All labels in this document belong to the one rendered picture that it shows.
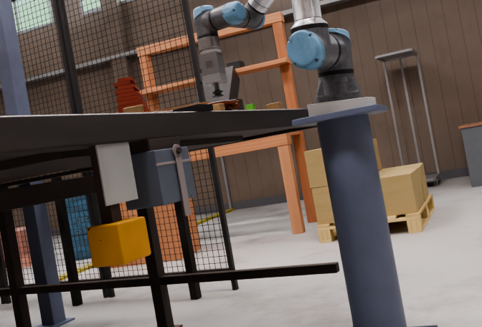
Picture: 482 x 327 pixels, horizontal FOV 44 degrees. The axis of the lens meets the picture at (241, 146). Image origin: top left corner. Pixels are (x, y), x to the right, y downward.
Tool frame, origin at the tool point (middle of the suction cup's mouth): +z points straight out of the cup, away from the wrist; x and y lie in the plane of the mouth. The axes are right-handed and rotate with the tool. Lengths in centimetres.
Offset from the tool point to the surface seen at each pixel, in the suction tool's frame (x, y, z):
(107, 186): 2, 95, 23
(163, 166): 8, 80, 21
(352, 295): 35, 8, 72
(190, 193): 10, 72, 29
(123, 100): -59, -49, -13
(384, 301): 45, 10, 75
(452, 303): 67, -70, 101
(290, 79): -37, -407, -48
